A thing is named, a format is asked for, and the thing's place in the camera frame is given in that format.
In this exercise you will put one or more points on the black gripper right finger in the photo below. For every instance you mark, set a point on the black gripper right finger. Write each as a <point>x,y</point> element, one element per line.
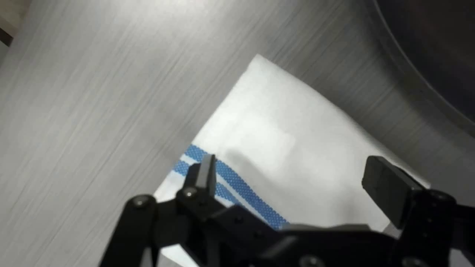
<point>391,189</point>

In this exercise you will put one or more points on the white cloth with blue stripes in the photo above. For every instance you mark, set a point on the white cloth with blue stripes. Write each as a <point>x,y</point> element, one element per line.
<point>287,148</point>

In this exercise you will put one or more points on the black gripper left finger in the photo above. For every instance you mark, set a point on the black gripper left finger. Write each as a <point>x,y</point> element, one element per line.
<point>201,175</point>

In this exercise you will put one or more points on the black frying pan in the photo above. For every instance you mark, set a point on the black frying pan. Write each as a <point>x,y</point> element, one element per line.
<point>436,44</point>

